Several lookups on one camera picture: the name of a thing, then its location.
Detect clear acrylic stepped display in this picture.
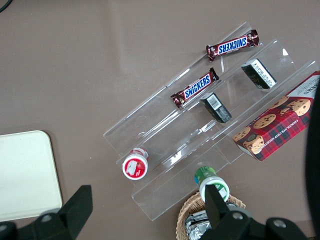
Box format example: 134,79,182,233
102,21,320,222

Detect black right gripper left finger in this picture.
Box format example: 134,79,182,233
32,184,94,240

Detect wicker basket holding foil packs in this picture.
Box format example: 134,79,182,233
176,191,247,240

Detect Snickers chocolate bar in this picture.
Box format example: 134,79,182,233
206,29,260,62
171,67,220,110

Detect green lid snack cup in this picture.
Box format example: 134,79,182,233
194,166,230,203

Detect silver foil-wrapped pack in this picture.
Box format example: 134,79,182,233
184,209,213,240

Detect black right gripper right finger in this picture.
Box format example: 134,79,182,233
204,184,266,240

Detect red lid snack cup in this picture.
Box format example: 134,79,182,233
121,147,150,180

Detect small black carton box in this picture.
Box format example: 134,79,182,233
241,58,278,90
199,92,233,124

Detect red tartan cookie box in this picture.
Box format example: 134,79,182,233
232,70,320,162

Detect cream rectangular plastic tray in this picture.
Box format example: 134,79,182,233
0,129,63,223

